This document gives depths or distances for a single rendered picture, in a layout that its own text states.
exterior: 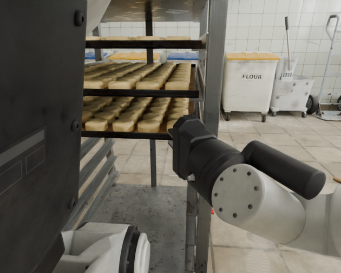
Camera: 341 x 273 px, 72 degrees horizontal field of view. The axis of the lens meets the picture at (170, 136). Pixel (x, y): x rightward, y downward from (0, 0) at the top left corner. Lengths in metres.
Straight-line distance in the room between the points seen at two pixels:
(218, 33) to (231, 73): 2.31
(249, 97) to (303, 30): 1.20
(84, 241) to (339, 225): 0.44
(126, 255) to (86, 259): 0.19
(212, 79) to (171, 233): 0.73
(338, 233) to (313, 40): 3.47
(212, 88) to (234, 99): 2.36
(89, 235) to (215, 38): 0.44
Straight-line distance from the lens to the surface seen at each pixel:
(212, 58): 0.44
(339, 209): 0.25
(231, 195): 0.26
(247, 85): 2.79
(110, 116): 0.60
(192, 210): 0.59
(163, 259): 0.95
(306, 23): 3.62
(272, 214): 0.27
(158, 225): 1.07
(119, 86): 0.51
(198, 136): 0.38
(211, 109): 0.46
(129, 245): 0.56
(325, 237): 0.32
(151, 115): 0.59
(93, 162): 1.03
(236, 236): 1.28
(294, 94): 3.22
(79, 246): 0.55
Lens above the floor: 0.87
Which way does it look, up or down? 22 degrees down
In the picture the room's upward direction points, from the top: straight up
